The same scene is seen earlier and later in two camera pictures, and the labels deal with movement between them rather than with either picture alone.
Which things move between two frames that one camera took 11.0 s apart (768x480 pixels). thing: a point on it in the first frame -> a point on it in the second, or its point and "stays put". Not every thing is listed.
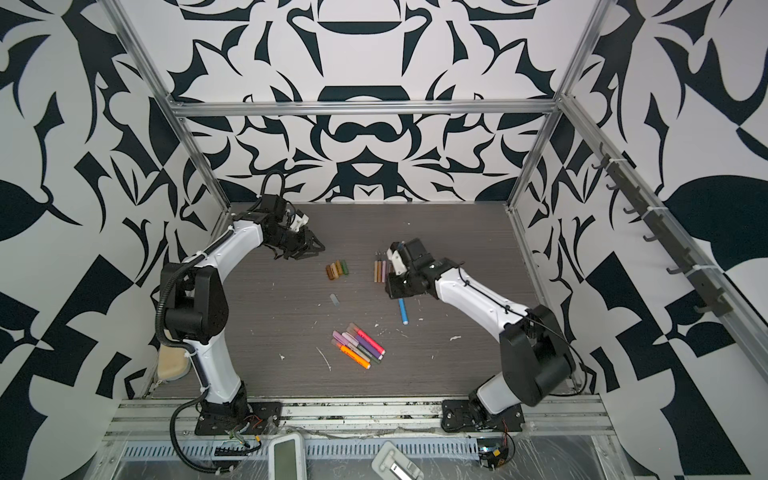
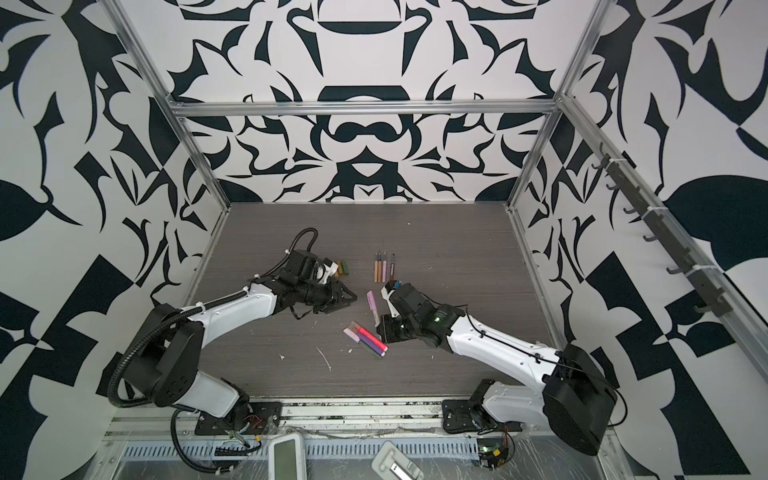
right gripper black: x=390 y=282 -> x=387 y=333
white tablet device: x=286 y=457 stays put
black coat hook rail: x=705 y=290 stays put
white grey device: x=392 y=463 stays put
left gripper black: x=306 y=246 -> x=337 y=298
